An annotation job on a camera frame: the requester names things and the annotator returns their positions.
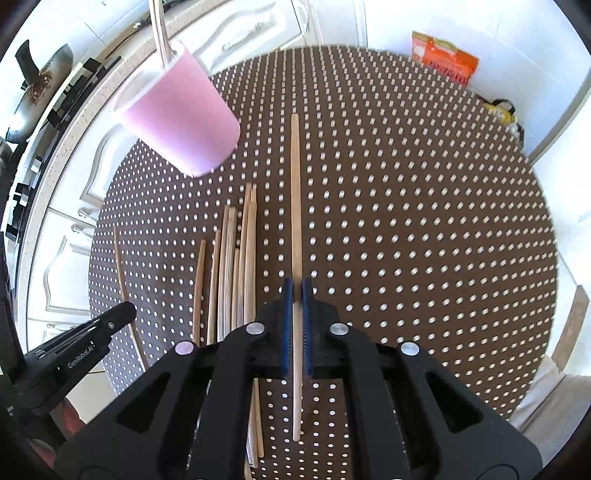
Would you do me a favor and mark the person's left hand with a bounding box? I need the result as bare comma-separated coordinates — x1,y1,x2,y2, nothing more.
60,398,86,441

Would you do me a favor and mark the orange rice bag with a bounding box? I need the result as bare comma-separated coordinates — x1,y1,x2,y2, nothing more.
411,30,480,86

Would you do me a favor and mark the brown polka dot tablecloth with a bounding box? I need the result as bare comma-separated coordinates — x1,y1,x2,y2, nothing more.
88,44,561,480

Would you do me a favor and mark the long wooden chopstick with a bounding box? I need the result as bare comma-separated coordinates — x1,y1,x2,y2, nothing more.
291,113,304,441
148,0,172,65
113,226,149,370

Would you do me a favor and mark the yellow plastic bag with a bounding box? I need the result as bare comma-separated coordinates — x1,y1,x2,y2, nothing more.
482,98,518,125

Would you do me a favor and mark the black glass stove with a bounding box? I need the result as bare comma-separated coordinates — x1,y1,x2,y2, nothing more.
0,55,123,245

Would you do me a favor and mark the pile of wooden chopsticks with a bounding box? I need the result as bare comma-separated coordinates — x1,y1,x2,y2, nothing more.
191,182,266,480

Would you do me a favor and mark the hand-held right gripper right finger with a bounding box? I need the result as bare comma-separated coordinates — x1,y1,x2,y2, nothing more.
301,277,543,480

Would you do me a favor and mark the pink cup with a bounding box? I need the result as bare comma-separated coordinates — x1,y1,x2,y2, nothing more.
111,39,242,178

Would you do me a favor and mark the white kitchen cabinet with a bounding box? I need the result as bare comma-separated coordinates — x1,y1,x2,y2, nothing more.
25,0,368,398

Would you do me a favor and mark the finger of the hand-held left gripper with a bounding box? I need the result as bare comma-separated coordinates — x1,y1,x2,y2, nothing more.
25,302,137,376

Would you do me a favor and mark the steel wok with black handle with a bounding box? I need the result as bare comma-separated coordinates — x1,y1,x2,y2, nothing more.
4,39,77,144

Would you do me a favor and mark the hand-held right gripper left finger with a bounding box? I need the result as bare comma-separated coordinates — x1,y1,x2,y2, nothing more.
55,277,296,480

